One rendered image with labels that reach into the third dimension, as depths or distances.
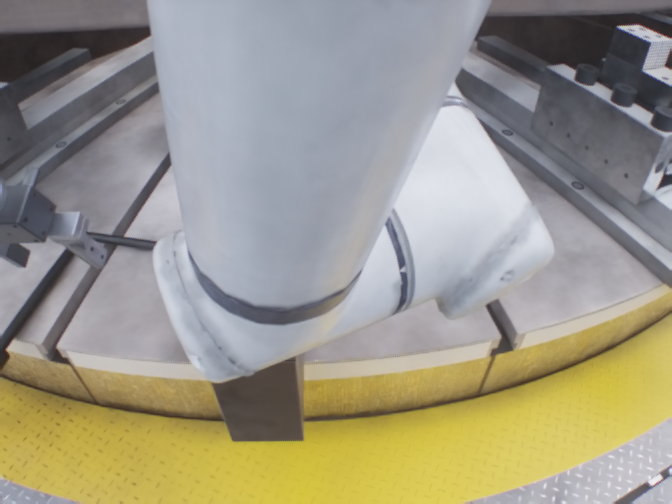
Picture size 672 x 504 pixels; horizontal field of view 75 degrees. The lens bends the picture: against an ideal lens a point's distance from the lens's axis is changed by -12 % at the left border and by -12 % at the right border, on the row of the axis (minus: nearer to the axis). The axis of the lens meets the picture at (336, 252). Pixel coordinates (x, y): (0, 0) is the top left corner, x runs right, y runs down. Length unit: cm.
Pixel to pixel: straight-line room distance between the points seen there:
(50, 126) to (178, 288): 175
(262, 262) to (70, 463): 132
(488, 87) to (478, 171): 165
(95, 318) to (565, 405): 127
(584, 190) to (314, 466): 113
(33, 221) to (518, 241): 48
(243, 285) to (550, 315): 111
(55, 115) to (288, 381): 147
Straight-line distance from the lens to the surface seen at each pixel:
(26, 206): 58
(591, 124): 150
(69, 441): 149
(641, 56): 153
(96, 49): 293
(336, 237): 16
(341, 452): 131
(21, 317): 134
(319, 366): 109
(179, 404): 135
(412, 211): 28
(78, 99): 206
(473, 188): 30
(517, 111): 184
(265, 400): 85
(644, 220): 156
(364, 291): 26
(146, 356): 115
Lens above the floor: 120
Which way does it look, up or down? 43 degrees down
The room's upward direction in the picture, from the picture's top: straight up
